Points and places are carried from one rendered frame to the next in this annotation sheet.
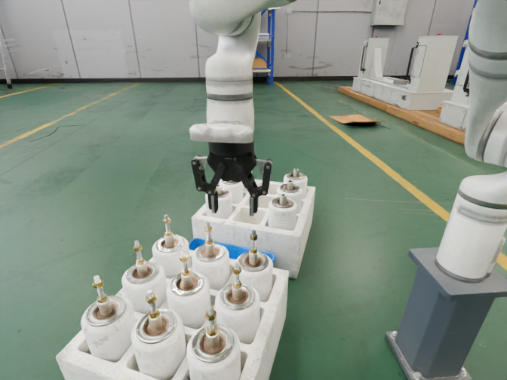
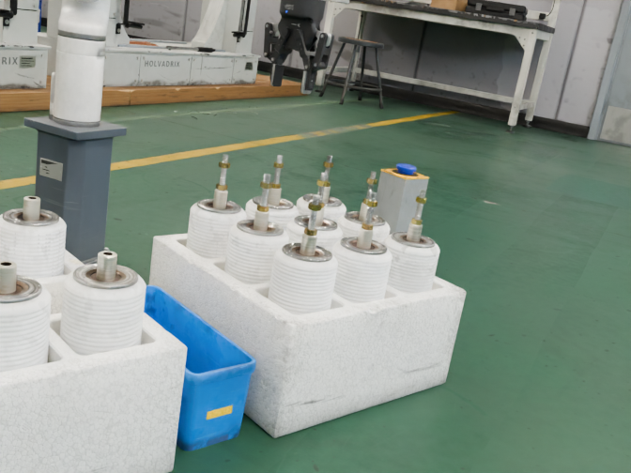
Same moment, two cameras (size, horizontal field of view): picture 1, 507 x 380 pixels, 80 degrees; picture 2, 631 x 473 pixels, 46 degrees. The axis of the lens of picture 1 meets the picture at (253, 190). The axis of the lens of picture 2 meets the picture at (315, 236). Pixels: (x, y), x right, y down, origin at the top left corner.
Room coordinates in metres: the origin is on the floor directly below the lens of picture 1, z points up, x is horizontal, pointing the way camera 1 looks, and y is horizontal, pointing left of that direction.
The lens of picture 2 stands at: (1.57, 0.73, 0.59)
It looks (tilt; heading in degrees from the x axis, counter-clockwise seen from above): 17 degrees down; 209
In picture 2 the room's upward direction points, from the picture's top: 9 degrees clockwise
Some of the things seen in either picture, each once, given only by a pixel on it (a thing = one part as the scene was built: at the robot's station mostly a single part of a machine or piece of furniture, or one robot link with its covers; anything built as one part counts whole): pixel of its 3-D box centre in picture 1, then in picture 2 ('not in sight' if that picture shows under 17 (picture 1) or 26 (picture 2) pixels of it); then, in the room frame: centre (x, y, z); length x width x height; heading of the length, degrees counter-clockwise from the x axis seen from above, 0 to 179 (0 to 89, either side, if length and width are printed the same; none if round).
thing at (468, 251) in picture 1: (471, 234); (79, 81); (0.51, -0.44, 0.39); 0.09 x 0.09 x 0.17; 5
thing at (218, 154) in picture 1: (231, 153); (300, 22); (0.48, 0.04, 0.57); 0.08 x 0.08 x 0.09
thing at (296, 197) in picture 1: (288, 209); not in sight; (1.00, -0.14, 0.16); 0.10 x 0.10 x 0.18
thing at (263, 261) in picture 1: (253, 261); (219, 206); (0.59, 0.00, 0.25); 0.08 x 0.08 x 0.01
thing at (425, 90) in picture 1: (400, 67); not in sight; (4.12, -1.87, 0.45); 1.61 x 0.57 x 0.74; 5
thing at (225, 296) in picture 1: (237, 295); (272, 203); (0.47, 0.03, 0.25); 0.08 x 0.08 x 0.01
